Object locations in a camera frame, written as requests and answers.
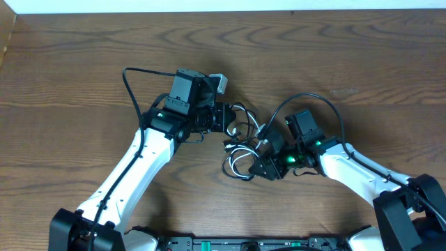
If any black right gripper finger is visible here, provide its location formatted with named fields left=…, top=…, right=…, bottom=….
left=248, top=155, right=279, bottom=181
left=265, top=129, right=285, bottom=153

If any black usb cable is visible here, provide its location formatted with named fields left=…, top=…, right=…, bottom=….
left=221, top=102, right=266, bottom=181

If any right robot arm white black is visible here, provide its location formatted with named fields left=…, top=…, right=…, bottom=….
left=249, top=110, right=445, bottom=250

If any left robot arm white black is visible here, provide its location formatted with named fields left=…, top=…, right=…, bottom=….
left=48, top=68, right=236, bottom=250

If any cardboard panel left side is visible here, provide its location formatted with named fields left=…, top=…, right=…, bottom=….
left=0, top=0, right=17, bottom=65

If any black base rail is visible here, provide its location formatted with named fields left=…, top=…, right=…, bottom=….
left=125, top=226, right=353, bottom=251

